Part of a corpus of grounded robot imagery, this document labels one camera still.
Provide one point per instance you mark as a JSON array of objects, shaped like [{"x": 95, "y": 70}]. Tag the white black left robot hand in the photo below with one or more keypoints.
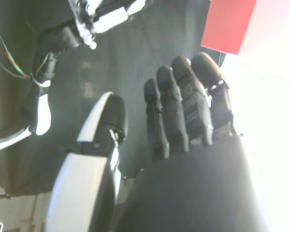
[{"x": 183, "y": 188}]

